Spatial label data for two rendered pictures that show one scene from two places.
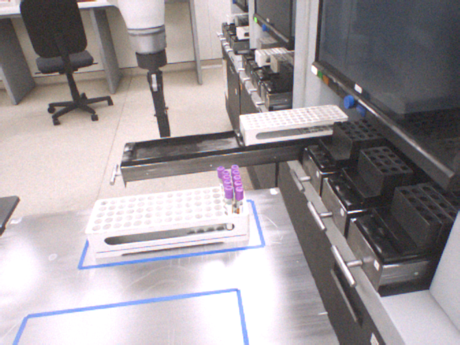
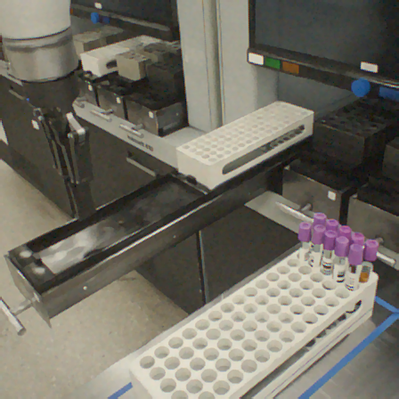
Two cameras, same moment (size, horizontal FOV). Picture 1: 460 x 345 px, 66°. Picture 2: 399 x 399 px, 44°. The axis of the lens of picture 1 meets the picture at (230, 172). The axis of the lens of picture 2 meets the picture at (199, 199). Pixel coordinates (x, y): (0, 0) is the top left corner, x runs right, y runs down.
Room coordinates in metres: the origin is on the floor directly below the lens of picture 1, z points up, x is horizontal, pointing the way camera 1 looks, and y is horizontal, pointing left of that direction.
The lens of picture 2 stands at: (0.24, 0.37, 1.30)
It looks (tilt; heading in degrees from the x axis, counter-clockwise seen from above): 34 degrees down; 328
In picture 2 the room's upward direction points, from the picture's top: 5 degrees counter-clockwise
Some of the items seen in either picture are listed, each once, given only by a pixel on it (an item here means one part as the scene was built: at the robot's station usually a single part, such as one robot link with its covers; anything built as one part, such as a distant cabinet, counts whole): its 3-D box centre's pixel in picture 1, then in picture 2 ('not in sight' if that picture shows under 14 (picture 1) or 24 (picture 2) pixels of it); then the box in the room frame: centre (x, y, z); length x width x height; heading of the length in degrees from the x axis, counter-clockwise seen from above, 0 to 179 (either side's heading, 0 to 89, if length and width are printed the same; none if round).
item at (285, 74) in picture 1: (285, 75); (163, 79); (1.35, -0.24, 0.85); 0.12 x 0.02 x 0.06; 6
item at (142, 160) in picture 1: (233, 149); (183, 202); (0.92, -0.01, 0.78); 0.73 x 0.14 x 0.09; 96
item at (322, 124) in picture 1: (291, 126); (248, 143); (0.94, -0.19, 0.83); 0.30 x 0.10 x 0.06; 96
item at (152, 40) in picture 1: (148, 38); (42, 52); (0.91, 0.18, 1.11); 0.09 x 0.09 x 0.06
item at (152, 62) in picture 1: (153, 68); (55, 103); (0.91, 0.18, 1.04); 0.08 x 0.07 x 0.09; 6
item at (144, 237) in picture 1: (171, 219); (262, 336); (0.53, 0.12, 0.85); 0.30 x 0.10 x 0.06; 94
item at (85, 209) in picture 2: (163, 125); (82, 198); (0.90, 0.18, 0.88); 0.03 x 0.01 x 0.07; 96
